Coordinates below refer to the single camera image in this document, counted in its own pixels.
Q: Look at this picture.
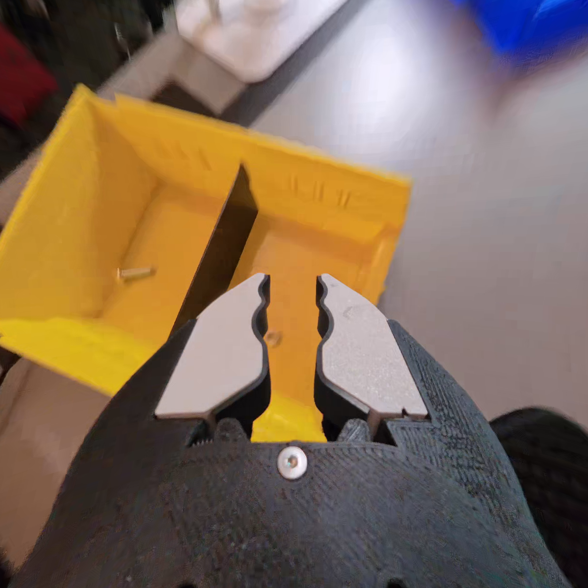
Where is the yellow plastic bin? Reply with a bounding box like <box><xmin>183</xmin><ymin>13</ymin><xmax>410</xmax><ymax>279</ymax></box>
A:
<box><xmin>0</xmin><ymin>84</ymin><xmax>413</xmax><ymax>444</ymax></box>

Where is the black divider in yellow bin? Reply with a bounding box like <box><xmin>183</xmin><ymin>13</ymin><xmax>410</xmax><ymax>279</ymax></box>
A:
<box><xmin>170</xmin><ymin>163</ymin><xmax>259</xmax><ymax>341</ymax></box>

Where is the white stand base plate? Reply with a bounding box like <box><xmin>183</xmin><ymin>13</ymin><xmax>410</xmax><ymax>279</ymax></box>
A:
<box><xmin>177</xmin><ymin>0</ymin><xmax>350</xmax><ymax>83</ymax></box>

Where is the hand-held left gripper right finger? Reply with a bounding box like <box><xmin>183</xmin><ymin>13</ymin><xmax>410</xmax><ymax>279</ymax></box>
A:
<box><xmin>314</xmin><ymin>273</ymin><xmax>430</xmax><ymax>436</ymax></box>

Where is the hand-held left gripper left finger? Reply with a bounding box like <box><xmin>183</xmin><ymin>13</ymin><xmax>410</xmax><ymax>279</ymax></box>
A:
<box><xmin>154</xmin><ymin>273</ymin><xmax>273</xmax><ymax>428</ymax></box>

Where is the blue plastic bin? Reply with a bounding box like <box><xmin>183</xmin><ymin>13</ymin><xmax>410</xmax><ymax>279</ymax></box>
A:
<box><xmin>452</xmin><ymin>0</ymin><xmax>588</xmax><ymax>65</ymax></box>

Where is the red object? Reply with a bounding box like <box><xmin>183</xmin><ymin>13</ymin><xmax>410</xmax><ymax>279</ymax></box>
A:
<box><xmin>0</xmin><ymin>25</ymin><xmax>58</xmax><ymax>127</ymax></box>

